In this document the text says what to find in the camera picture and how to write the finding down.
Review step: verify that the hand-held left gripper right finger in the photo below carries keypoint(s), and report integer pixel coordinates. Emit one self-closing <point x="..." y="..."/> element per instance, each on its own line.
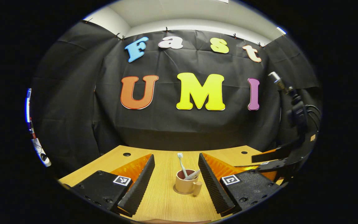
<point x="213" y="186"/>

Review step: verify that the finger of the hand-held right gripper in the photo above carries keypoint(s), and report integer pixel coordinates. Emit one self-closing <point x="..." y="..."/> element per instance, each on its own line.
<point x="272" y="166"/>
<point x="275" y="154"/>

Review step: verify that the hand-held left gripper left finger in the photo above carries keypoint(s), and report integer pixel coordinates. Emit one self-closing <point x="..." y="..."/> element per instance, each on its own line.
<point x="138" y="189"/>

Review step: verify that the white toothpaste tube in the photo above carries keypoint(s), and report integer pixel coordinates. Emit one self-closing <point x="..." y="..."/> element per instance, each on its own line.
<point x="194" y="174"/>

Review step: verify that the beige cup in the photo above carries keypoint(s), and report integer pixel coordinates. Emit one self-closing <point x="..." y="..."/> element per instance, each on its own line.
<point x="183" y="185"/>

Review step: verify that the pale toothbrush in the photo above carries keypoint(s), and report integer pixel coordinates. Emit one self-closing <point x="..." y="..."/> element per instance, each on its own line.
<point x="180" y="155"/>

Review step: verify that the wooden desktop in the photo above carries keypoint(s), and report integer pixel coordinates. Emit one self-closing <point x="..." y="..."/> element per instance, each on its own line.
<point x="166" y="161"/>

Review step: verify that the black backdrop cloth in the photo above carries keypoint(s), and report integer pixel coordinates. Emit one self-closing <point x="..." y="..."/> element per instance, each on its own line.
<point x="179" y="130"/>

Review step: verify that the small ceiling light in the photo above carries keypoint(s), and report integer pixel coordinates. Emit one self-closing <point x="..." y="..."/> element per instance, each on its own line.
<point x="281" y="30"/>

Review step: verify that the white device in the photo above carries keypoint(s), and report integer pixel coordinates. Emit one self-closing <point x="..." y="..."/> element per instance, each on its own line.
<point x="41" y="154"/>

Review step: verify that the lit computer monitor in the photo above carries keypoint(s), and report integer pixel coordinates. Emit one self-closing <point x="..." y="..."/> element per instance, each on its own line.
<point x="27" y="109"/>

